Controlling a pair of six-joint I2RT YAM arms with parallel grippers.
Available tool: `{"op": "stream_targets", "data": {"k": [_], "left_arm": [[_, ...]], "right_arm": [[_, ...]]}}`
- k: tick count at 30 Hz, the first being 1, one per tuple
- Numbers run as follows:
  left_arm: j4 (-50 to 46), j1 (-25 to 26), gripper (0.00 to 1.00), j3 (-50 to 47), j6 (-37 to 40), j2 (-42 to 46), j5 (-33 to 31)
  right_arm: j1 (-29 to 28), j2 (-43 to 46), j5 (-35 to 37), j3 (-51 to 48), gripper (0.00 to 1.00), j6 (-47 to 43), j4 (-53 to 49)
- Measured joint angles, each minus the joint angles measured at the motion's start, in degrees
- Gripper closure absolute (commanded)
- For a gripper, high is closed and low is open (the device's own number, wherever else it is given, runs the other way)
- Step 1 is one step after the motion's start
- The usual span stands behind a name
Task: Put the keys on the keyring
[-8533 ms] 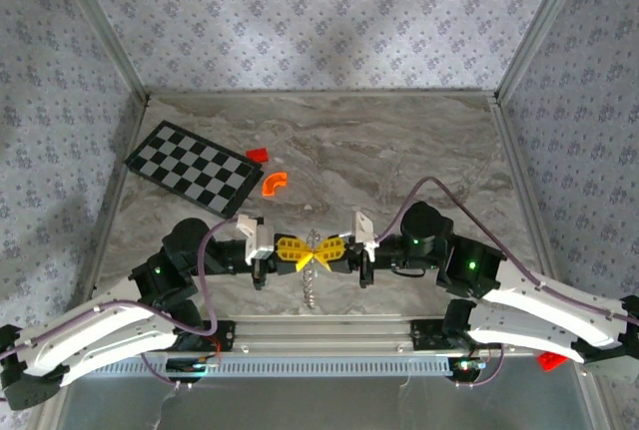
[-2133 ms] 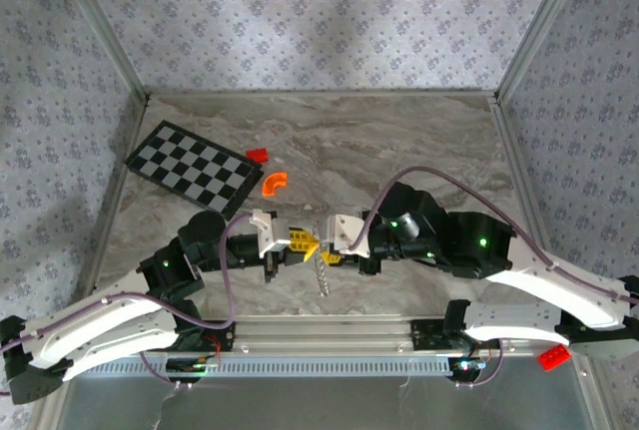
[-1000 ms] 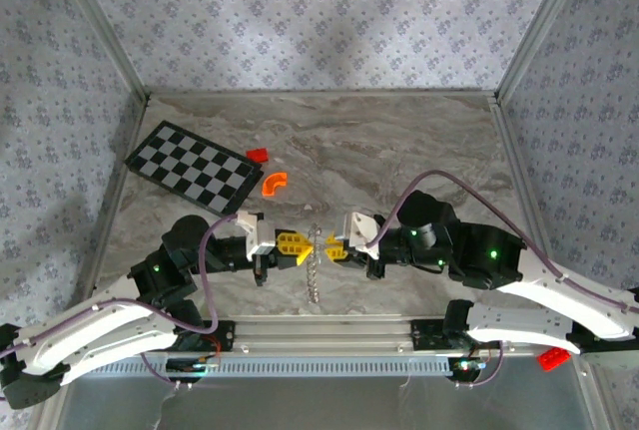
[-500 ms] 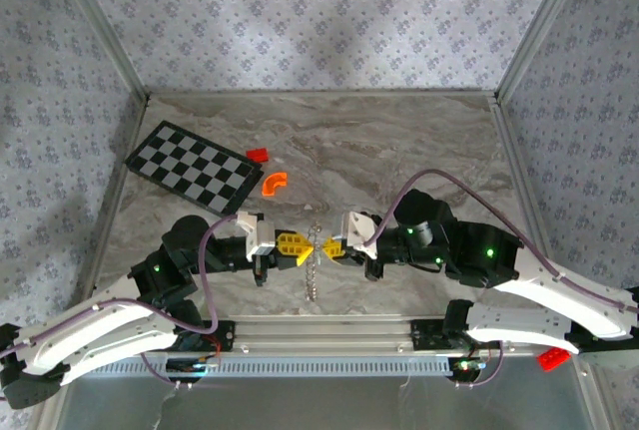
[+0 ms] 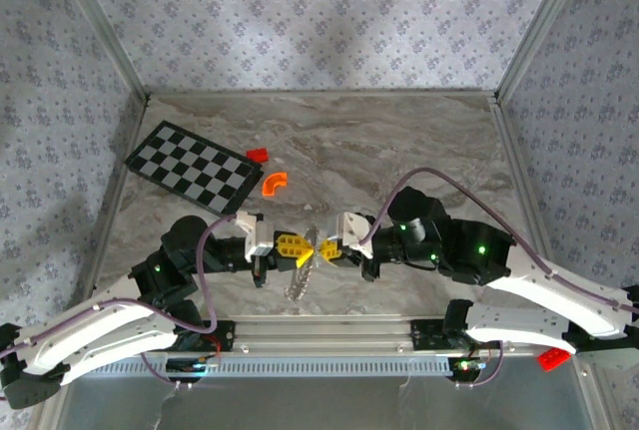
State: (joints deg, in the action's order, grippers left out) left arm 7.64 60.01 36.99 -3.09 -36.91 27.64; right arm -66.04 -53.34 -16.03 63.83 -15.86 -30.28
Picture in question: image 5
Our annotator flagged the grey slotted cable duct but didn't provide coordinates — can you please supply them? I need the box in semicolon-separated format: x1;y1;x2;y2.
69;355;450;378

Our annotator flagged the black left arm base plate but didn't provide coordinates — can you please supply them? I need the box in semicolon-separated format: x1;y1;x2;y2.
148;318;237;354

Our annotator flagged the black and grey checkerboard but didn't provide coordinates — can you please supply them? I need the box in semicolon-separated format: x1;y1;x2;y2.
123;119;265;219

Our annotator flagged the aluminium left corner post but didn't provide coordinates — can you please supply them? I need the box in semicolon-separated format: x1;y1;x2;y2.
49;0;151;102

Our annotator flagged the aluminium back rail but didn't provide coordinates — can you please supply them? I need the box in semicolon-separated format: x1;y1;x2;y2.
144;88;500;100

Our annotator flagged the aluminium left side rail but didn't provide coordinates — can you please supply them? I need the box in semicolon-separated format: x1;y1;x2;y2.
63;95;151;317

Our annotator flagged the aluminium corner post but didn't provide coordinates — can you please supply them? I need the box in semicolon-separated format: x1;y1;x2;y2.
495;0;599;100
49;0;151;102

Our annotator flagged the orange curved plastic piece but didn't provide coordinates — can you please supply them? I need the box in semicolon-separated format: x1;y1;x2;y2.
261;171;290;198

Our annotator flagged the aluminium right side rail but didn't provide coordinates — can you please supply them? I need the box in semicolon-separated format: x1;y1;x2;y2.
488;95;570;315

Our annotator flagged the large red toy brick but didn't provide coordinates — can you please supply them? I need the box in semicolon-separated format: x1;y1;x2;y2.
536;343;572;373

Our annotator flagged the aluminium mounting rail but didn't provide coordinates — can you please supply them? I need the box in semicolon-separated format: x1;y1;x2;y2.
53;313;596;357

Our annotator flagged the grey metal panel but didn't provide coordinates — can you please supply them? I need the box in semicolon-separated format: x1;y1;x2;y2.
54;374;595;430

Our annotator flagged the aluminium right corner post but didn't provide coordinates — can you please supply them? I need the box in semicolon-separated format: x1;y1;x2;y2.
495;0;599;100

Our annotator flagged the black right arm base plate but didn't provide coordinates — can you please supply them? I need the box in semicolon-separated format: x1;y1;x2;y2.
408;317;453;351

